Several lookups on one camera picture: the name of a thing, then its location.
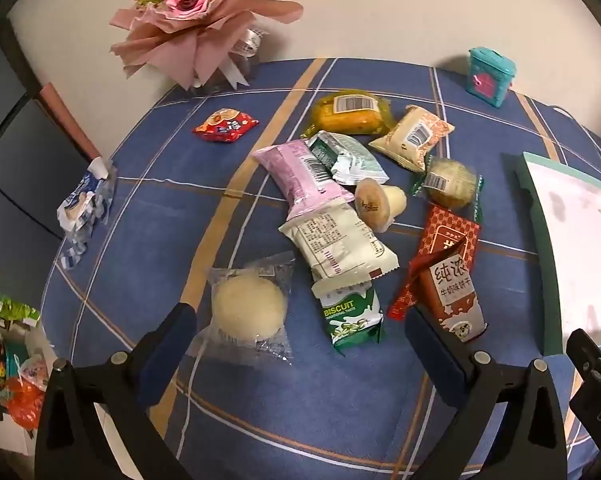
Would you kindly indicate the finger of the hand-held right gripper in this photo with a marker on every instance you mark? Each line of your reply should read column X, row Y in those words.
column 590, row 355

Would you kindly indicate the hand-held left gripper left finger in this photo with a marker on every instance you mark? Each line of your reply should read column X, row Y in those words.
column 180, row 330

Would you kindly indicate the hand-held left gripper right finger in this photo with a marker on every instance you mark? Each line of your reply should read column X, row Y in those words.
column 430, row 355

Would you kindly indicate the red brown biscuit packet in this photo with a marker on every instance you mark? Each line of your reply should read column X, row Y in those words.
column 455, row 300

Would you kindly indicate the round white bun packet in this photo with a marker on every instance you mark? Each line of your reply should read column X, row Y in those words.
column 248, row 305

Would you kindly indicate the green biscuit packet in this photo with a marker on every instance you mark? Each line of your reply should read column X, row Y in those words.
column 353, row 317

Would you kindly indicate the white tray with green rim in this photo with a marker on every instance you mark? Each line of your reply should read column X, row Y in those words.
column 575, row 240

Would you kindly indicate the red patterned cake packet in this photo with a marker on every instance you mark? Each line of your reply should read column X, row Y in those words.
column 445, row 230

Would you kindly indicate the white cream snack packet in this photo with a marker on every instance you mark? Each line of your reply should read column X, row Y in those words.
column 335, row 245

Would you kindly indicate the yellow jelly cup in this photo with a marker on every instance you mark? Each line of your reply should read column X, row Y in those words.
column 375, row 205

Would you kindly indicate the pink snack packet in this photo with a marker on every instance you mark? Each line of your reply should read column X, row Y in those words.
column 295, row 175

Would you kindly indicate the yellow cake packet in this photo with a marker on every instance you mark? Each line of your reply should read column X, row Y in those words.
column 350, row 115

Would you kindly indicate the box of assorted snacks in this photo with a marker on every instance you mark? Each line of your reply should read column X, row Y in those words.
column 10, row 360

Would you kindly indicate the blue checked tablecloth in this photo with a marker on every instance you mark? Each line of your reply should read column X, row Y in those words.
column 180, row 210

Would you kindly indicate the blue white crumpled wrapper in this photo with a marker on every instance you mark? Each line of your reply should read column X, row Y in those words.
column 83, row 205

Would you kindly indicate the green wrapped round pastry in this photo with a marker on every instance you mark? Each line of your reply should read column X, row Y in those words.
column 448, row 182

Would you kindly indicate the small red snack packet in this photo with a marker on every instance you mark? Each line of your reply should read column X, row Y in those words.
column 225, row 126

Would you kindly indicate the pale green snack packet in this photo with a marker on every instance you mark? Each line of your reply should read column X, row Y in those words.
column 353, row 157

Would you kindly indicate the beige bread packet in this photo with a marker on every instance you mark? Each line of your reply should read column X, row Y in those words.
column 410, row 137

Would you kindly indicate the dark grey cabinet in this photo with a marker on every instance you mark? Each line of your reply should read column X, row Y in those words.
column 10, row 160

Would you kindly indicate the teal toy box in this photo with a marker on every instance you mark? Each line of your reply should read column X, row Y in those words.
column 487, row 77

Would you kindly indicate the pink flower bouquet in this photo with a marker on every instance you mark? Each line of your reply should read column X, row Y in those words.
column 180, row 35

